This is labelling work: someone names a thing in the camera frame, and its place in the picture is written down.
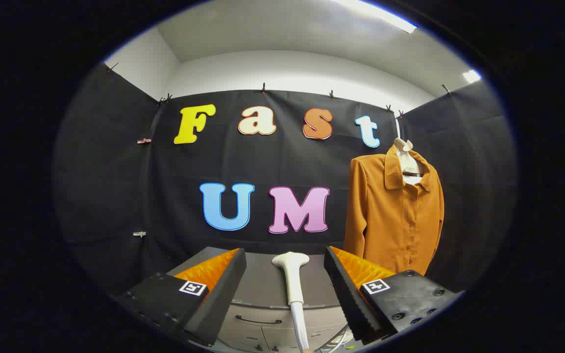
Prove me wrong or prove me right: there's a long ceiling light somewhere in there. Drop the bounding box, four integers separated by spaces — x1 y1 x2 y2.
332 0 418 34

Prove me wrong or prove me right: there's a white clothes hanger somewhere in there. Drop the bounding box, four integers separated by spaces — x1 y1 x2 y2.
393 118 423 186

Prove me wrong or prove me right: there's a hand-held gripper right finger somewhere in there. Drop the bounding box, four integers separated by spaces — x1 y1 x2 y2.
324 246 464 344

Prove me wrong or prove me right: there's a grey cabinet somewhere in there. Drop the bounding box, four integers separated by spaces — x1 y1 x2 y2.
167 246 361 353

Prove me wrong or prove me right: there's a row of black clips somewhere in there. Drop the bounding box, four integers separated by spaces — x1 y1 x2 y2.
106 63 452 118

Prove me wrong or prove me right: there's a black drawer handle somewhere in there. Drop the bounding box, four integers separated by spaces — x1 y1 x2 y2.
235 315 283 325

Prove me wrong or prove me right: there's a white cable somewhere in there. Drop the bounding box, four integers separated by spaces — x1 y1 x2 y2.
327 328 354 351

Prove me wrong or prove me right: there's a black backdrop cloth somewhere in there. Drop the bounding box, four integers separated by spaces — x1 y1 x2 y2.
52 64 518 295

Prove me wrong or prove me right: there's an orange button-up shirt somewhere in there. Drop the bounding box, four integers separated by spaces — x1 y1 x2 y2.
343 145 445 276

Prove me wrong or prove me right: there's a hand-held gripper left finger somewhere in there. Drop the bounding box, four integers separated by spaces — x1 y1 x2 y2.
111 248 247 348

